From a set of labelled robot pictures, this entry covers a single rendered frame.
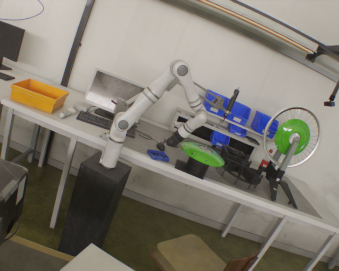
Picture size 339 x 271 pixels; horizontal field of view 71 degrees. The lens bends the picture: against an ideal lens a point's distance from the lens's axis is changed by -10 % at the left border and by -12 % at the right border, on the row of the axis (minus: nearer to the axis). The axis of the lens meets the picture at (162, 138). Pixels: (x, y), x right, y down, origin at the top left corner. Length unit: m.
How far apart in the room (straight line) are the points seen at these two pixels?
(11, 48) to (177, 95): 1.62
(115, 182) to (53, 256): 0.78
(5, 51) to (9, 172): 2.32
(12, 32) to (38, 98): 0.98
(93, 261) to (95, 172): 0.80
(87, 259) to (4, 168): 0.38
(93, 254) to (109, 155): 0.82
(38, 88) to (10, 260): 1.66
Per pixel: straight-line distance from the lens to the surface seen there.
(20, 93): 1.97
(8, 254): 0.78
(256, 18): 2.15
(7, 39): 2.77
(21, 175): 0.51
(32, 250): 0.80
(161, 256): 1.50
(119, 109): 1.69
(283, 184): 2.26
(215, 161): 1.68
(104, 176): 1.49
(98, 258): 0.79
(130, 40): 2.59
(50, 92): 2.20
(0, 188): 0.47
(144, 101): 1.41
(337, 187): 3.42
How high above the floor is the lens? 1.57
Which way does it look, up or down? 17 degrees down
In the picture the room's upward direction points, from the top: 22 degrees clockwise
